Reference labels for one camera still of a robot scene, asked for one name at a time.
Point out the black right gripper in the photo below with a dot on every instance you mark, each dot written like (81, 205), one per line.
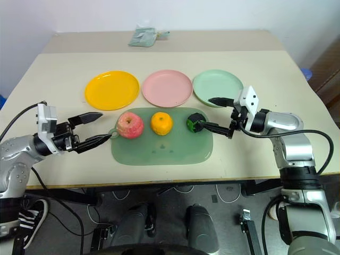
(238, 117)

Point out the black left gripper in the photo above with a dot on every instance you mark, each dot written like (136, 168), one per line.
(65, 138)

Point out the dark green fruit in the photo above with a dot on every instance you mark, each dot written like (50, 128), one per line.
(194, 120)

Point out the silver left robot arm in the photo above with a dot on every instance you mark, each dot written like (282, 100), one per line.
(13, 156)

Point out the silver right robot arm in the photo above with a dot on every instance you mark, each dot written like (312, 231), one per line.
(292, 143)

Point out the light green plate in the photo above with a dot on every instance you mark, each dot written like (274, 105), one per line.
(216, 85)

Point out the yellow plate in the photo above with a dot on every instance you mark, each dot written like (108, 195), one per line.
(112, 90)

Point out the orange fruit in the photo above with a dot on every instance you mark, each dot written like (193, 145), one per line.
(162, 123)

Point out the pink plate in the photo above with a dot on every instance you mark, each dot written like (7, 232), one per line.
(167, 88)

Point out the red apple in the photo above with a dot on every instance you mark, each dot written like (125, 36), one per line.
(130, 126)

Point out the green translucent cutting board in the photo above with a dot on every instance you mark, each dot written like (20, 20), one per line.
(162, 148)

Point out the blue container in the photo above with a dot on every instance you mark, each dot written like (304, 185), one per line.
(2, 102)

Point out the blue round object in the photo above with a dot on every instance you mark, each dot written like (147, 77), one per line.
(307, 73)

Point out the dark rounded shape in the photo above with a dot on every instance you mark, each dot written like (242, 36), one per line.
(202, 231)
(132, 225)

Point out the clear plastic bag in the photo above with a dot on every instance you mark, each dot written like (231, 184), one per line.
(142, 37)

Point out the black stand leg with clamp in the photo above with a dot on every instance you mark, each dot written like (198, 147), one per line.
(102, 236)
(251, 233)

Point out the black white striped sneaker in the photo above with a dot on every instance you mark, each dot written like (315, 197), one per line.
(32, 220)

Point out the white shoe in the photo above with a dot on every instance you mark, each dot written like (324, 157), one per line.
(274, 210)

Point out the brown wooden cabinet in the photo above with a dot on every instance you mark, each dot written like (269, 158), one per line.
(328, 71)

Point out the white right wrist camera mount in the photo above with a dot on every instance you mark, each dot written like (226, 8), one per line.
(249, 102)

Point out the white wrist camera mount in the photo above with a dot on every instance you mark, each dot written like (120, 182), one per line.
(249, 102)
(45, 119)

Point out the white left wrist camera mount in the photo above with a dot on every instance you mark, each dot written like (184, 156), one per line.
(45, 119)

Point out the black table frame bar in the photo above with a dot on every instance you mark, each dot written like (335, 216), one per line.
(260, 187)
(66, 196)

